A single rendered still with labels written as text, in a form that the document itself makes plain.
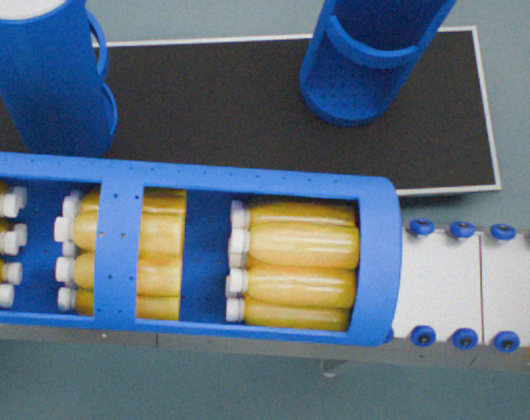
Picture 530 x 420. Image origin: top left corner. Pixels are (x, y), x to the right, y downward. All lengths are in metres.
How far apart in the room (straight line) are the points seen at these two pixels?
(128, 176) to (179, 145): 1.14
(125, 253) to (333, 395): 1.35
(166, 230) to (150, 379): 1.20
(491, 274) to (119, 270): 0.74
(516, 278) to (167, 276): 0.69
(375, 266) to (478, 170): 1.32
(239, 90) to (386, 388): 0.96
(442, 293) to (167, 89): 1.19
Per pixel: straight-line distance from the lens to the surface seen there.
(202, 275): 1.58
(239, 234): 1.38
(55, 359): 2.54
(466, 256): 1.71
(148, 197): 1.43
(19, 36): 1.75
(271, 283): 1.40
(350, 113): 2.58
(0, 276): 1.54
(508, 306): 1.72
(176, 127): 2.53
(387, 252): 1.35
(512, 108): 2.91
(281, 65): 2.62
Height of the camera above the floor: 2.51
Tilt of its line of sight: 75 degrees down
